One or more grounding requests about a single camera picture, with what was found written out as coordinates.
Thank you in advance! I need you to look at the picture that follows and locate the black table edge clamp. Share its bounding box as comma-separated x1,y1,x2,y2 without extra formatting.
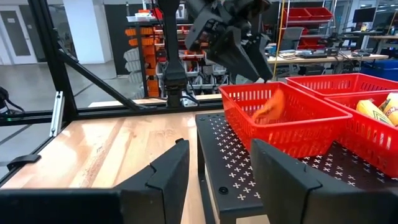
6,154,42,171

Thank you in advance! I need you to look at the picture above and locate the red plastic slotted basket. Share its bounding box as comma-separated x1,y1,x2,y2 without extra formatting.
219,81,353,159
325,90,398,178
285,73,398,100

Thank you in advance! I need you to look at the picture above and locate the black perforated metal riser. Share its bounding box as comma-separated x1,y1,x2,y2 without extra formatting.
195,112,398,224

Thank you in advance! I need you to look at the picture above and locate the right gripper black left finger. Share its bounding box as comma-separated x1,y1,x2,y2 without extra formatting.
113,138,190,224

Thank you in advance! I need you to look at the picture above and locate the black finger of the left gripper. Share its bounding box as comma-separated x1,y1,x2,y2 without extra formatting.
248,33,274,82
206,26,261,83

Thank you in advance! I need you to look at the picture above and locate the orange rubber band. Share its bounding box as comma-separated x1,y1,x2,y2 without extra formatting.
251,89,285,125

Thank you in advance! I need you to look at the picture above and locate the metal rack with red bins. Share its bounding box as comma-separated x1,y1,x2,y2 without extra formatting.
281,6,335,50

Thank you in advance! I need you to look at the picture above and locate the cluttered wooden workbench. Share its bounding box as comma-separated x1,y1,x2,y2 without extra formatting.
267,52,389,65

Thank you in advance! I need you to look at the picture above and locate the silver aluminium frame bracket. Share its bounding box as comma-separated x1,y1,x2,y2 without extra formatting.
49,91,65,138

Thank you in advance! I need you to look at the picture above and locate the shelving with orange grey bins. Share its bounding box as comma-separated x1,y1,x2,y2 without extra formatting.
124,9,231,98

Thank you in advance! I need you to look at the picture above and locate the black equipment with cables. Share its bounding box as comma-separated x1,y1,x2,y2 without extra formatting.
0,86,25,116

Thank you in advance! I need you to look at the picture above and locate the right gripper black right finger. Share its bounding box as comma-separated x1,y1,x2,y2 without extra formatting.
250,138,368,224

